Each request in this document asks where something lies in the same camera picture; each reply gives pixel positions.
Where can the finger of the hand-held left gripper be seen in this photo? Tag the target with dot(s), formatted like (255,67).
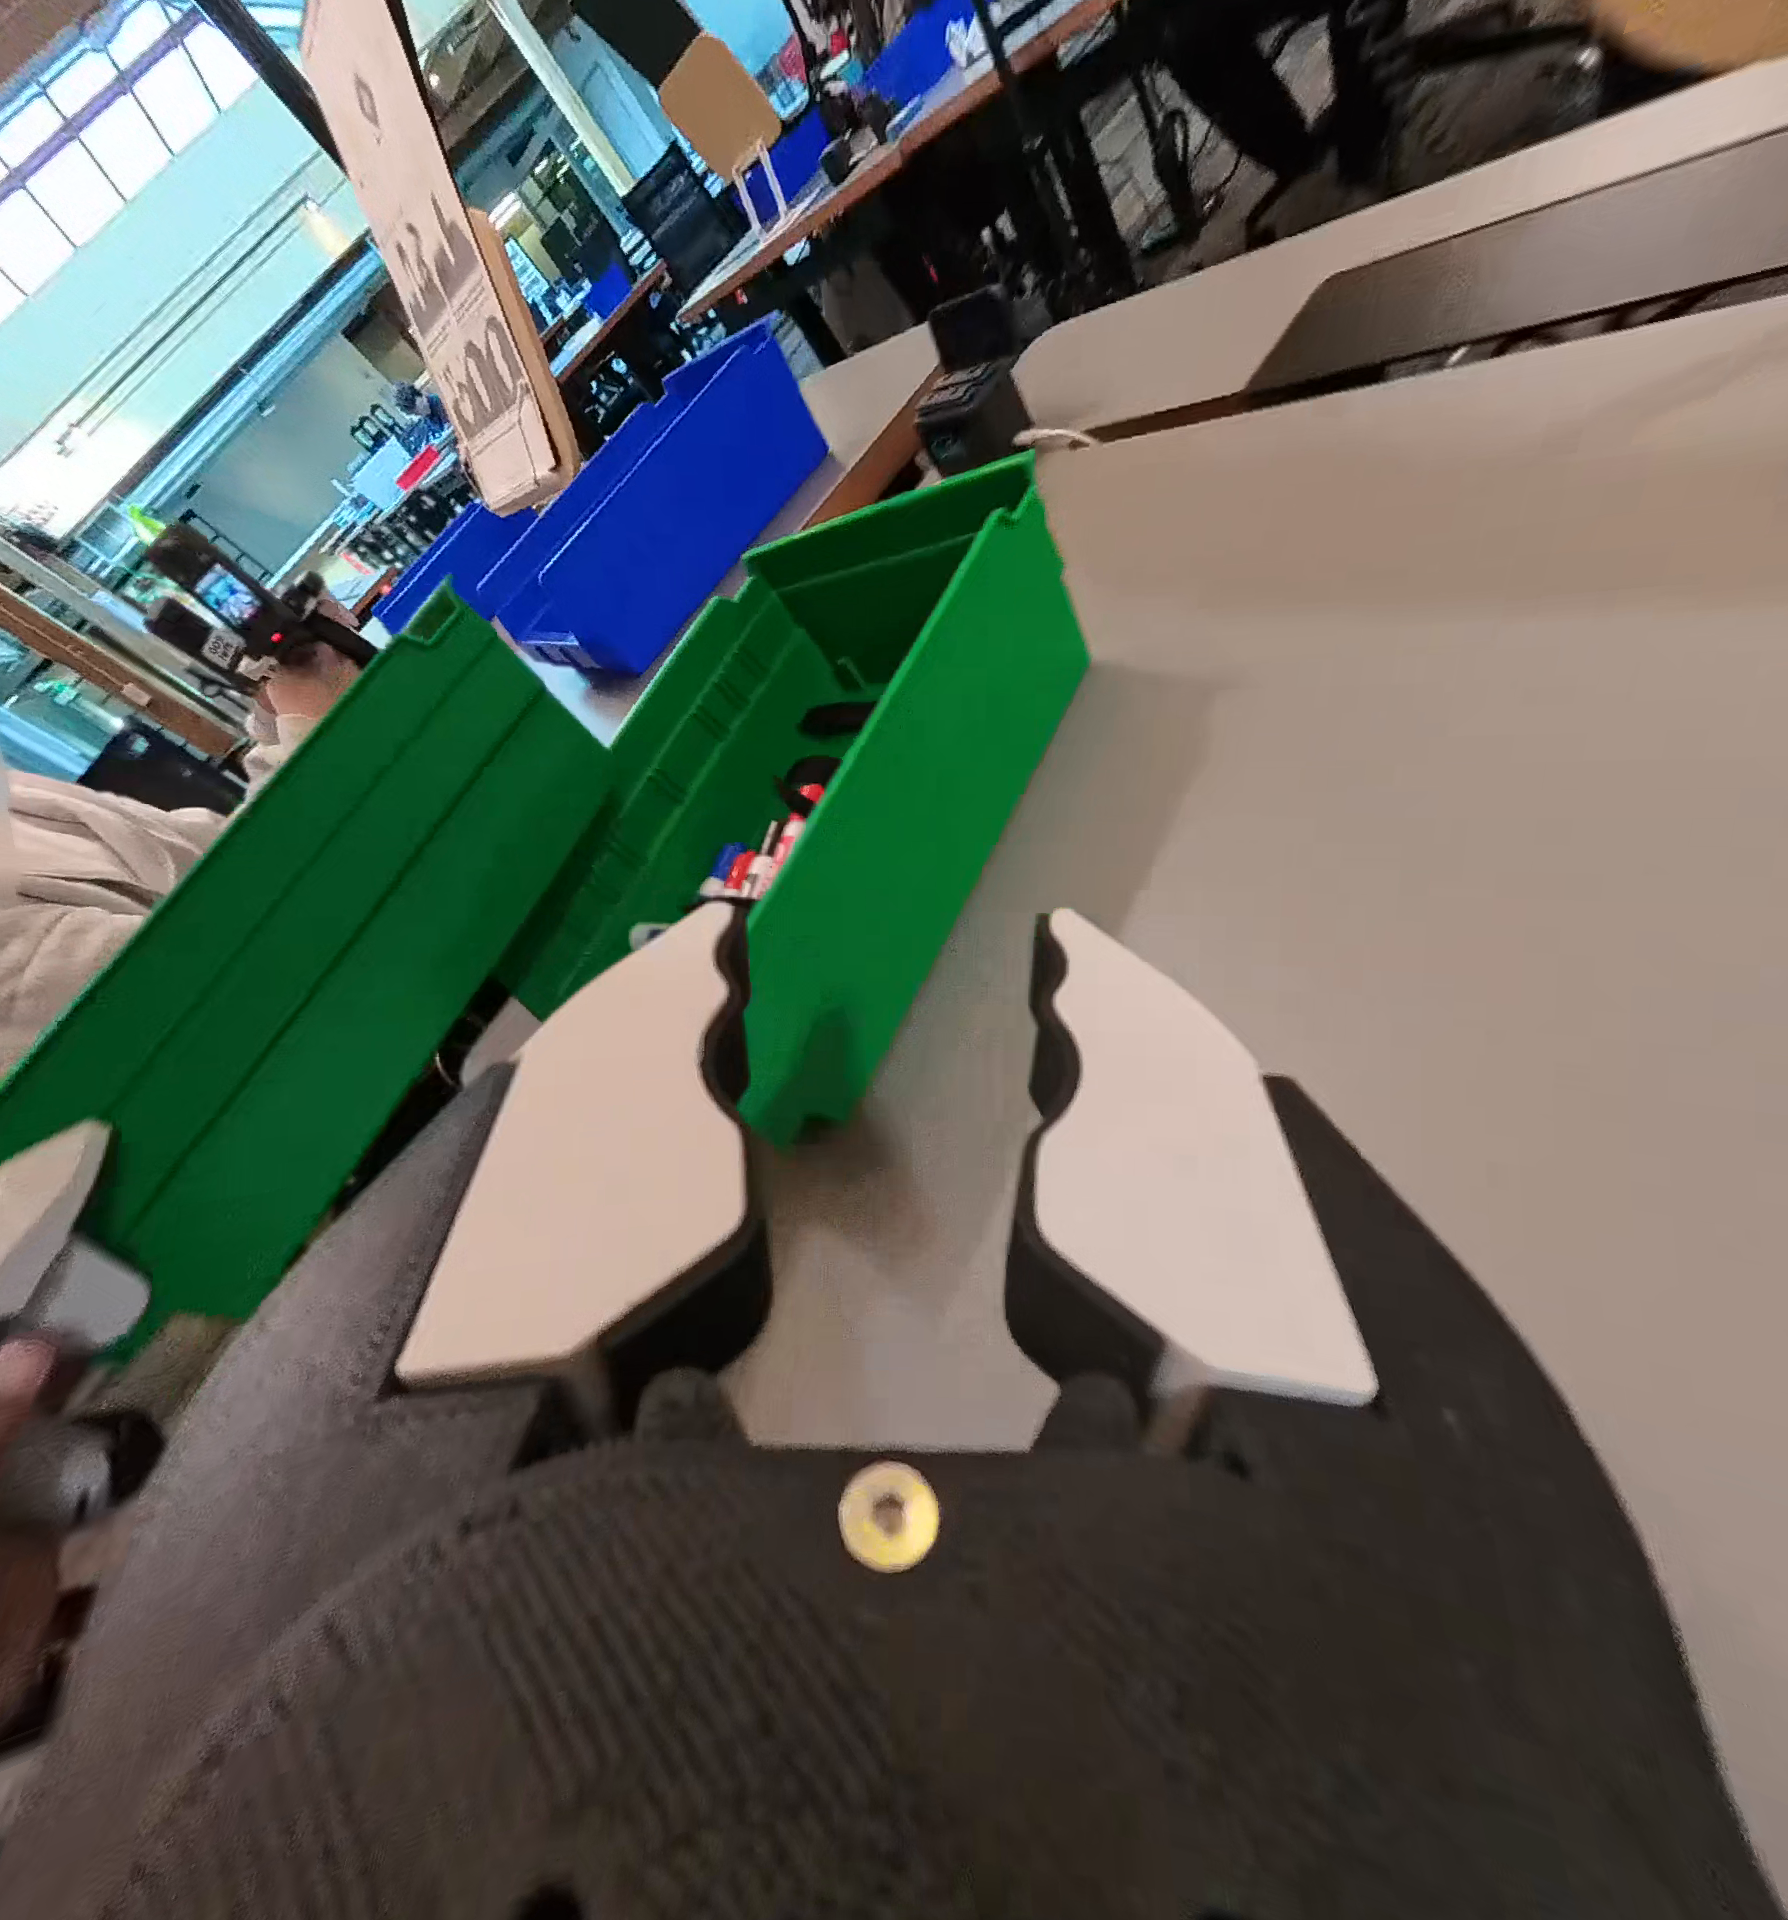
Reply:
(24,1216)
(100,1298)

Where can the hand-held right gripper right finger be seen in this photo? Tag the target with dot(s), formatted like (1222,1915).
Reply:
(1193,1200)

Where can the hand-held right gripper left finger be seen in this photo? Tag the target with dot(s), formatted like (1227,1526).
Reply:
(594,1185)

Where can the green plastic bin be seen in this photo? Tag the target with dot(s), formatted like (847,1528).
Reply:
(909,825)
(310,930)

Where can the grey desk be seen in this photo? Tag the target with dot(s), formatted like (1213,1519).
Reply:
(1435,750)

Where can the blue plastic bins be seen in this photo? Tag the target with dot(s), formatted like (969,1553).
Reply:
(864,404)

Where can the black battery charger box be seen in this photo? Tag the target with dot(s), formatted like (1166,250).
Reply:
(969,389)

